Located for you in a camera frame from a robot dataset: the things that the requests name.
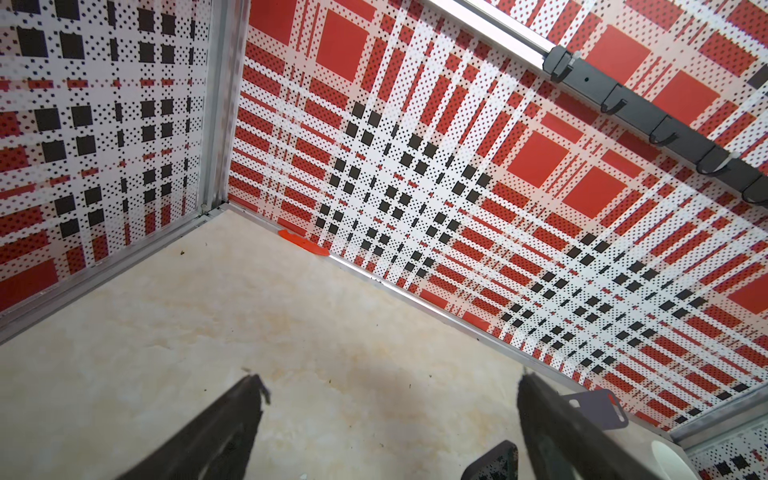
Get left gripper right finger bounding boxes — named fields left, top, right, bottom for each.
left=517, top=374, right=656, bottom=479

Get red marker pen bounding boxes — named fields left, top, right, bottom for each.
left=278, top=229, right=330, bottom=257

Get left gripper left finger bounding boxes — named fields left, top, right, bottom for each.
left=120, top=374, right=270, bottom=479

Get white ceramic mug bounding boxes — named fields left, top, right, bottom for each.
left=651, top=440, right=700, bottom=480

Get black phone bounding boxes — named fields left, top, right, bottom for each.
left=461, top=440, right=518, bottom=480

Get purple phone stand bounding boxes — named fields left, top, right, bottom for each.
left=563, top=389, right=629, bottom=431

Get black hook rail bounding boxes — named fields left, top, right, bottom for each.
left=542, top=46, right=767, bottom=207

